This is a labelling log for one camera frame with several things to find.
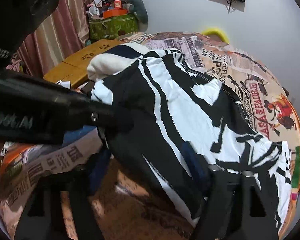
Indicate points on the printed blanket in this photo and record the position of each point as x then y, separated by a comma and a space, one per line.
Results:
265, 92

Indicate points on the striped brown curtain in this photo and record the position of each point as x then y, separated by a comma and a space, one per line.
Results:
55, 30

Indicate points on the wooden lap desk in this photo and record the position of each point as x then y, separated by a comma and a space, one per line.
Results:
72, 65

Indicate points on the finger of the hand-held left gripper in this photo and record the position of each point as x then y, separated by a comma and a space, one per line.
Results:
102, 117

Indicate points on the cream and black cloth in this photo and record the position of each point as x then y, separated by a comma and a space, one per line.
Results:
107, 62

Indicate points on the small red box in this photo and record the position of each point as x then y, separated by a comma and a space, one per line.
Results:
118, 4

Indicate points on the black and white garment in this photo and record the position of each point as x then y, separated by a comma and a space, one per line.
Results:
165, 92

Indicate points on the orange box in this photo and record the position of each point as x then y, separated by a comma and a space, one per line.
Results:
115, 13

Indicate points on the grey plush toy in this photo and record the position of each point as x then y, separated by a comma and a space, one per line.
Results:
140, 7

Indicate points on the green fabric storage bag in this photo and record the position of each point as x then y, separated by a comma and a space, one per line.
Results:
115, 26

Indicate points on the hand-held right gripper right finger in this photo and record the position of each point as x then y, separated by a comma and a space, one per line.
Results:
193, 165

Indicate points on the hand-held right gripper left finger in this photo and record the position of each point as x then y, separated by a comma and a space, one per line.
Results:
100, 170

